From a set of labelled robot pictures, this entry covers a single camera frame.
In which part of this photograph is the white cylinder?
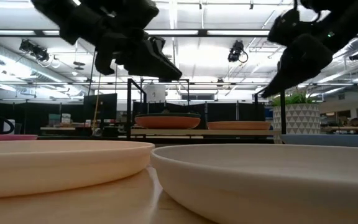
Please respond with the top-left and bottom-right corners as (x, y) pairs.
(3, 119), (16, 135)

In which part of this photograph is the black frame crossbar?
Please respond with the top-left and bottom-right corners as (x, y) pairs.
(0, 29), (358, 38)

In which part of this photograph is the white box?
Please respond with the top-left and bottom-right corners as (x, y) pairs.
(143, 83), (167, 103)

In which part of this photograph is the peach plate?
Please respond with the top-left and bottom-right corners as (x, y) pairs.
(0, 139), (155, 200)

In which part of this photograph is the black hanging ceiling camera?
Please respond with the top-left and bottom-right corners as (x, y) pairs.
(227, 39), (249, 63)

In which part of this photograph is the orange plate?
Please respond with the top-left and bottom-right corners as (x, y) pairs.
(134, 115), (201, 130)

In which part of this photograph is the black wire dish rack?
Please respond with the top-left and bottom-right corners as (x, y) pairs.
(126, 78), (288, 147)

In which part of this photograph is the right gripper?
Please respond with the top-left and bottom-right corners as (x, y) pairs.
(261, 33), (335, 98)

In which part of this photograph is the cream white plate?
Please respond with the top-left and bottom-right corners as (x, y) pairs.
(150, 143), (358, 224)

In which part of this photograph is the light blue plate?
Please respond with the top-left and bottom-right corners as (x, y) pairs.
(279, 134), (358, 149)

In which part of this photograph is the yellow cord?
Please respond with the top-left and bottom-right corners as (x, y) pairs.
(92, 73), (102, 131)

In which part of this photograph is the wooden workbench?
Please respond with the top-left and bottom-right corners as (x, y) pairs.
(40, 126), (93, 131)
(320, 125), (358, 132)

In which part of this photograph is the green potted plant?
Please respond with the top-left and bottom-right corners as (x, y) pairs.
(269, 88), (318, 107)

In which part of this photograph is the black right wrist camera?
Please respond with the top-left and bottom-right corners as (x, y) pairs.
(267, 7), (303, 44)

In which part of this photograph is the black ceiling camera cluster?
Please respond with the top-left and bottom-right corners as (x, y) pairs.
(19, 39), (51, 63)

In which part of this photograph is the black monitor panel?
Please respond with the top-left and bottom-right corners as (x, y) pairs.
(83, 93), (118, 122)

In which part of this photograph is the pink plate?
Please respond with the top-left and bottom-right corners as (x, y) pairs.
(0, 134), (39, 142)

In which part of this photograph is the white triangle-patterned plant pot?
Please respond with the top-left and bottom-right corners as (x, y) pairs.
(272, 103), (321, 144)

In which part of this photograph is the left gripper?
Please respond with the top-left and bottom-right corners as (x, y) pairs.
(82, 6), (183, 82)

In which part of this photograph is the terracotta plate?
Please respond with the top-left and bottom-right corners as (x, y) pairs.
(206, 121), (272, 131)

